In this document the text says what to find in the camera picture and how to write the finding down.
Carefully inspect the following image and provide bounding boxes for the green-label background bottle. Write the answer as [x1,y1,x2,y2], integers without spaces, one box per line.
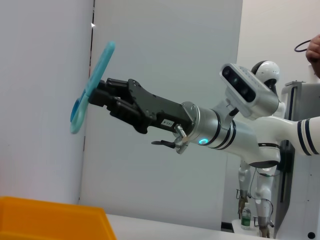
[240,201,252,231]

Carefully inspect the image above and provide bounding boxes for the blue capped scissors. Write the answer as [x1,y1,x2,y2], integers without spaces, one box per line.
[69,41,116,135]

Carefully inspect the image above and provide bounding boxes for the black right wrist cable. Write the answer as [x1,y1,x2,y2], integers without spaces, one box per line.
[150,123,191,155]

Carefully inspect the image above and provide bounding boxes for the yellow plastic bin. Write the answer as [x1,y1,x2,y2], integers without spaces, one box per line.
[0,195,118,240]

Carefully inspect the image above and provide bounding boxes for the bystander bare hand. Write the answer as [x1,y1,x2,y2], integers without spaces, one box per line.
[305,34,320,79]

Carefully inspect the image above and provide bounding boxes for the thin black loop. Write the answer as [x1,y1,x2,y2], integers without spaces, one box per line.
[294,39,313,54]

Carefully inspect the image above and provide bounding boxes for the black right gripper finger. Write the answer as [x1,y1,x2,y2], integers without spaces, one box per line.
[87,88,145,126]
[96,77,131,99]

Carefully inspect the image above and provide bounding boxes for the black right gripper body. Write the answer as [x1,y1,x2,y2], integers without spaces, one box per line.
[127,78,195,135]

